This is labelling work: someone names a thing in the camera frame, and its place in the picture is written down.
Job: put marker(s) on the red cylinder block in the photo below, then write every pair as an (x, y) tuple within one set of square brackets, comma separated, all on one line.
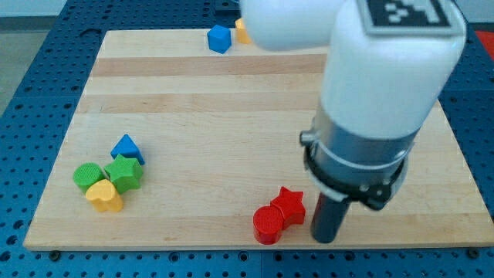
[(267, 224)]

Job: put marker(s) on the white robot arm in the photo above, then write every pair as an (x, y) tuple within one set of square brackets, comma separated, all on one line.
[(387, 63)]

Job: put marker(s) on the wooden board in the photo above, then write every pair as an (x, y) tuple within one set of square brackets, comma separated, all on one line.
[(219, 135)]

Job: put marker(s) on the red star block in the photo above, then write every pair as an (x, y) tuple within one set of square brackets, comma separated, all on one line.
[(290, 204)]

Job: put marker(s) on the blue cube block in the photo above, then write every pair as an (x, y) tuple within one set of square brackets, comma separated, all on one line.
[(219, 39)]

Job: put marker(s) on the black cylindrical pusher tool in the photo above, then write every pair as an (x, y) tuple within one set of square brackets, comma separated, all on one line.
[(327, 218)]

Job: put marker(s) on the blue triangle block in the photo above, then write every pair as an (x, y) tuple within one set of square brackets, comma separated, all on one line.
[(126, 147)]

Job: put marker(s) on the green star block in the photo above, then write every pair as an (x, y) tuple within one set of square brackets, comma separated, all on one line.
[(124, 173)]

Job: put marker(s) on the yellow heart block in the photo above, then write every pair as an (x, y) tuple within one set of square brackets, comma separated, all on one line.
[(103, 196)]

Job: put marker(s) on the green cylinder block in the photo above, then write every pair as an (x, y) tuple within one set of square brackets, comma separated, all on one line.
[(87, 175)]

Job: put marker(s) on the fiducial marker tag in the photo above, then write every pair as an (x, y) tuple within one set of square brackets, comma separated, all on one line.
[(409, 18)]

